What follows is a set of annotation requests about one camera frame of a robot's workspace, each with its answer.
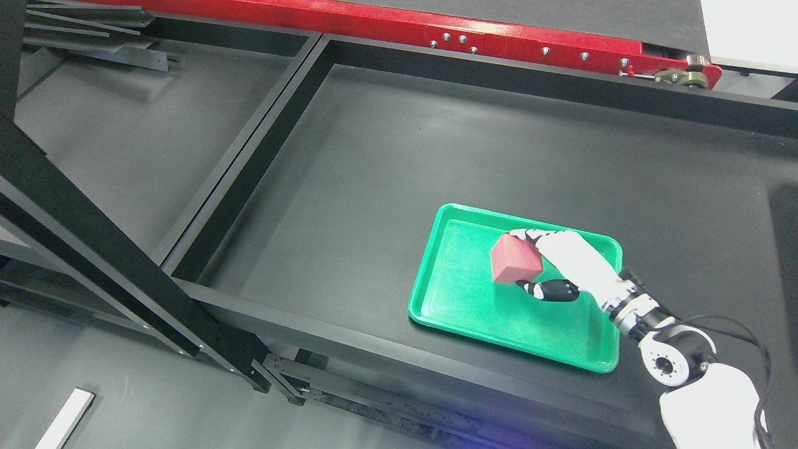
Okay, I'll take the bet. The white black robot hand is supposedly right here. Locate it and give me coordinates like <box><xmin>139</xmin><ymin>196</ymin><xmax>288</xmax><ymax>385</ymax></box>
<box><xmin>508</xmin><ymin>228</ymin><xmax>638</xmax><ymax>312</ymax></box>

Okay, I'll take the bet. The pink foam block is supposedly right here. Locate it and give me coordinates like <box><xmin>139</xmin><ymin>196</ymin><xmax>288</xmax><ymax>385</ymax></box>
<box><xmin>490</xmin><ymin>233</ymin><xmax>545</xmax><ymax>284</ymax></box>

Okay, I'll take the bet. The green plastic tray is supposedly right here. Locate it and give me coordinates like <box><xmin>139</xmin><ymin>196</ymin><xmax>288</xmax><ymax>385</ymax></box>
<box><xmin>408</xmin><ymin>203</ymin><xmax>620</xmax><ymax>374</ymax></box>

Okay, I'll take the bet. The black metal shelf rack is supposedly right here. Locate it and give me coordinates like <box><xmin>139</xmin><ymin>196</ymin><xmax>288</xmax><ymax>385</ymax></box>
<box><xmin>2</xmin><ymin>16</ymin><xmax>796</xmax><ymax>448</ymax></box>

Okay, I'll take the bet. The white desk with leg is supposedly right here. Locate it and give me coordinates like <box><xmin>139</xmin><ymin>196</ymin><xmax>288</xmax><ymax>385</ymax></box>
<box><xmin>34</xmin><ymin>389</ymin><xmax>96</xmax><ymax>448</ymax></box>

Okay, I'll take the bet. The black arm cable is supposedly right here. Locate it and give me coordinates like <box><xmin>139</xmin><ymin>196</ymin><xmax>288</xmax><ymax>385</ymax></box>
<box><xmin>683</xmin><ymin>314</ymin><xmax>774</xmax><ymax>449</ymax></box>

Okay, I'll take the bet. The red conveyor frame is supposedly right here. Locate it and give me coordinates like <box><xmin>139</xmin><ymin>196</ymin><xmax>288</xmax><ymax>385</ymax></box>
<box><xmin>81</xmin><ymin>0</ymin><xmax>723</xmax><ymax>89</ymax></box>

